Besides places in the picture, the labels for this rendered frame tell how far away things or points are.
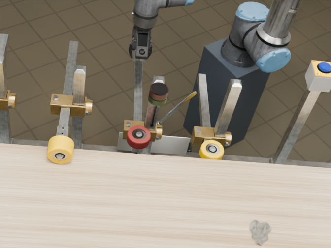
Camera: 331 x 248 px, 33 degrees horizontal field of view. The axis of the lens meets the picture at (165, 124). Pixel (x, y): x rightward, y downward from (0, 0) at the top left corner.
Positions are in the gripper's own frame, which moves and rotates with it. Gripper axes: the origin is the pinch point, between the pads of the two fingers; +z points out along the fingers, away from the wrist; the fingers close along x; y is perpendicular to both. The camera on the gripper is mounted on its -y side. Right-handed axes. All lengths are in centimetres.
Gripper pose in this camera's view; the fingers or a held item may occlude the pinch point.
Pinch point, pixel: (138, 64)
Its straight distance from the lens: 225.0
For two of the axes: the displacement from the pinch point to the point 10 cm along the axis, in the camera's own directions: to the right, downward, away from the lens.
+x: -9.9, -0.8, -1.3
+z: -1.5, 6.5, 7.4
